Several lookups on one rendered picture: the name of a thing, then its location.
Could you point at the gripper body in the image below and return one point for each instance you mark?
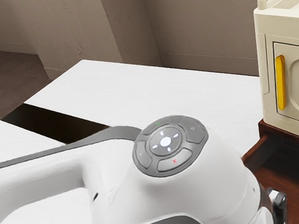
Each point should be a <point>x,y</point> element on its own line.
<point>279,202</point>

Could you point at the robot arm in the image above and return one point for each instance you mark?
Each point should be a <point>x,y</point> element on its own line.
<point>188,187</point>

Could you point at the brown wooden drawer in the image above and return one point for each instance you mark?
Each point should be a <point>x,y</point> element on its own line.
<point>290,172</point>

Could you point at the brown wooden cabinet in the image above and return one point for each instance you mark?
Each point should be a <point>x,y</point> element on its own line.
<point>278,128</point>

